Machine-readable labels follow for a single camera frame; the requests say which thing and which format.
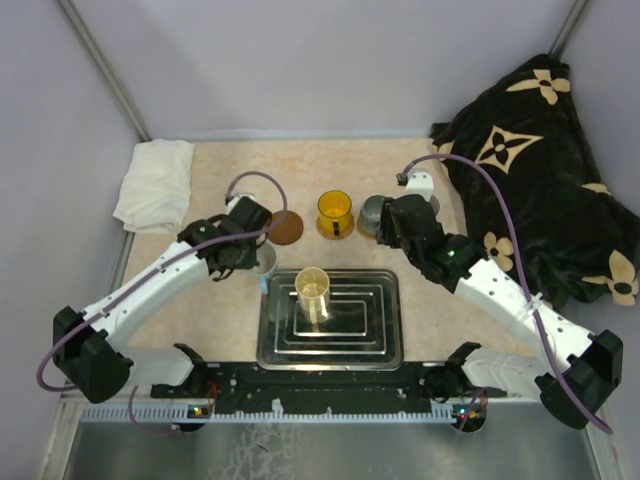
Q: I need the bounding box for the grey mug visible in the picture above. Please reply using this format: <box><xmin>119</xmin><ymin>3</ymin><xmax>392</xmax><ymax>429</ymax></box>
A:
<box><xmin>358</xmin><ymin>195</ymin><xmax>385</xmax><ymax>230</ymax></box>

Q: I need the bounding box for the white mug blue handle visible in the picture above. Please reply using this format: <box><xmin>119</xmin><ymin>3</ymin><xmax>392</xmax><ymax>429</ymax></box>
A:
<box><xmin>249</xmin><ymin>242</ymin><xmax>277</xmax><ymax>295</ymax></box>

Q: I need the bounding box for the dark wooden coaster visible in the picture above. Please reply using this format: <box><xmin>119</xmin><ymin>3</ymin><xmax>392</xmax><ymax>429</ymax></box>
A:
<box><xmin>267</xmin><ymin>210</ymin><xmax>304</xmax><ymax>246</ymax></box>

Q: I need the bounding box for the woven rattan coaster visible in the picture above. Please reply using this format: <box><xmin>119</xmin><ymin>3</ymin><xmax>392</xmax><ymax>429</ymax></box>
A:
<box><xmin>315</xmin><ymin>216</ymin><xmax>355</xmax><ymax>241</ymax></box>
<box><xmin>356</xmin><ymin>219</ymin><xmax>378</xmax><ymax>240</ymax></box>

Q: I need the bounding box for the yellow cup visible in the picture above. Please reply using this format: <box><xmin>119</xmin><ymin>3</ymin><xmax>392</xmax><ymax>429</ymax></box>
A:
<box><xmin>317</xmin><ymin>190</ymin><xmax>353</xmax><ymax>235</ymax></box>

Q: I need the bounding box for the cream tall cup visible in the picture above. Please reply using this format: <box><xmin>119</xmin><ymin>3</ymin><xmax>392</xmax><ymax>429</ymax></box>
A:
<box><xmin>294</xmin><ymin>267</ymin><xmax>330</xmax><ymax>325</ymax></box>

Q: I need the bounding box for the purple translucent cup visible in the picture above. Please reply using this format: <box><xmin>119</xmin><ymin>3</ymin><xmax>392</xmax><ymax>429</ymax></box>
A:
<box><xmin>429</xmin><ymin>196</ymin><xmax>440</xmax><ymax>215</ymax></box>

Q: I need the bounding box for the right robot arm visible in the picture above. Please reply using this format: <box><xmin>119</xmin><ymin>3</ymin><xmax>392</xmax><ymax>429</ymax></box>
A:
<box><xmin>376</xmin><ymin>194</ymin><xmax>623</xmax><ymax>430</ymax></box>

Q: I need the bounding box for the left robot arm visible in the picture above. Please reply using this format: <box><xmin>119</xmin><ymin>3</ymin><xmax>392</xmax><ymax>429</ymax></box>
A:
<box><xmin>53</xmin><ymin>196</ymin><xmax>272</xmax><ymax>404</ymax></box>

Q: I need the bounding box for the white folded cloth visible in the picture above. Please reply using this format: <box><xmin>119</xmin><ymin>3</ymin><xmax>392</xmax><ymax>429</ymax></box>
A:
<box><xmin>113</xmin><ymin>139</ymin><xmax>195</xmax><ymax>234</ymax></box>

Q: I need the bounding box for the metal tray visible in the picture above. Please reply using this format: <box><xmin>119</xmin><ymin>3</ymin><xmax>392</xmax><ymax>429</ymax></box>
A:
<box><xmin>256</xmin><ymin>269</ymin><xmax>404</xmax><ymax>371</ymax></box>

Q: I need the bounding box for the black floral blanket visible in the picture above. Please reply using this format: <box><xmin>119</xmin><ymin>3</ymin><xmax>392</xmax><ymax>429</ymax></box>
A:
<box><xmin>430</xmin><ymin>54</ymin><xmax>639</xmax><ymax>308</ymax></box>

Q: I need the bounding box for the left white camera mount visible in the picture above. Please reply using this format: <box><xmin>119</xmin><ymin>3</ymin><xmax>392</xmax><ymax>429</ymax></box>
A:
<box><xmin>225</xmin><ymin>192</ymin><xmax>255</xmax><ymax>204</ymax></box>

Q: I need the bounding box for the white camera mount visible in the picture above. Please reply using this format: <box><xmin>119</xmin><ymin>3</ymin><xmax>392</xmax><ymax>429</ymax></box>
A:
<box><xmin>225</xmin><ymin>192</ymin><xmax>255</xmax><ymax>204</ymax></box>
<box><xmin>396</xmin><ymin>168</ymin><xmax>434</xmax><ymax>201</ymax></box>

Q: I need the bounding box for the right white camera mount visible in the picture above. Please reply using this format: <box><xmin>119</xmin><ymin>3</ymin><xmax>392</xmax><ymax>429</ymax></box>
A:
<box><xmin>396</xmin><ymin>168</ymin><xmax>434</xmax><ymax>201</ymax></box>

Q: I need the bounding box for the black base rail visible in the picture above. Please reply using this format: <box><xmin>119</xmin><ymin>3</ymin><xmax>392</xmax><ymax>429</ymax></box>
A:
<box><xmin>151</xmin><ymin>362</ymin><xmax>475</xmax><ymax>415</ymax></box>

